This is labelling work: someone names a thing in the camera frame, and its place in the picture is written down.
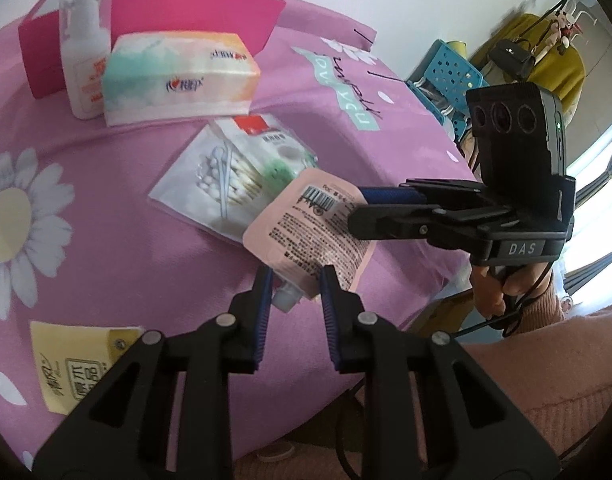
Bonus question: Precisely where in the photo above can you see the yellow snack packet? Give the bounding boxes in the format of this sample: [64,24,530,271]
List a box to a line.
[30,321,144,416]

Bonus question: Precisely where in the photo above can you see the pink spouted pouch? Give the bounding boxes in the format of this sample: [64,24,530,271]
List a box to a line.
[242,167,374,313]

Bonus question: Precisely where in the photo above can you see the white pump bottle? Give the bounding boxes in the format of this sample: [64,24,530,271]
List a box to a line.
[58,0,113,121]

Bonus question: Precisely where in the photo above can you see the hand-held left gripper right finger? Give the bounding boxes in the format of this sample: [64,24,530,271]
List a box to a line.
[320,265,561,480]

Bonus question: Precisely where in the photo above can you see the blue plastic stool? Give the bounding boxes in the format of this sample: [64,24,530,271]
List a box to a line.
[406,39,489,141]

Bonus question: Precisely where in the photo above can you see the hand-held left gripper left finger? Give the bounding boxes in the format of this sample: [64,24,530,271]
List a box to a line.
[32,265,276,480]

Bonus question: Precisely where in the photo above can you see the person's right hand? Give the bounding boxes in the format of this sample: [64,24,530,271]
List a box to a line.
[468,260,554,318]

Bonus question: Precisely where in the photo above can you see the pink cardboard box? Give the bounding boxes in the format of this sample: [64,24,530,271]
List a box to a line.
[18,0,287,100]

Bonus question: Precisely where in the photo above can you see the person's right forearm pink sleeve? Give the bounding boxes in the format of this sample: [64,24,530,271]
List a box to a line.
[458,272,612,480]

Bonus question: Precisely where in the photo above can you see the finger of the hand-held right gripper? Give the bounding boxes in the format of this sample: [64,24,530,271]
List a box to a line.
[347,202,517,242]
[358,178,487,208]

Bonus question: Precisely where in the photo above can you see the black handbag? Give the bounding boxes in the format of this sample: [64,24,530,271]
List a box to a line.
[487,39,537,81]

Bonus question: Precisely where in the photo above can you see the soft tissue pack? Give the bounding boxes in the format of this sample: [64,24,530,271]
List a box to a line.
[102,30,262,127]

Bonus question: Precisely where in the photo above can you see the white packet with red label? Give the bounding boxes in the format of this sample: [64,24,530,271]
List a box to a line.
[208,114,319,176]

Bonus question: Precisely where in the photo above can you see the clear bag of cotton swabs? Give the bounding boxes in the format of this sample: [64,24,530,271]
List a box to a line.
[148,125,319,246]

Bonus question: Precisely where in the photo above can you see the yellow hanging garment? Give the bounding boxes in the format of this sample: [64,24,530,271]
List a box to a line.
[478,12,587,116]

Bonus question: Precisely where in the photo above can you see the white round object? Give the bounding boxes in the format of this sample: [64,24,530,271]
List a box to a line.
[256,442,294,463]

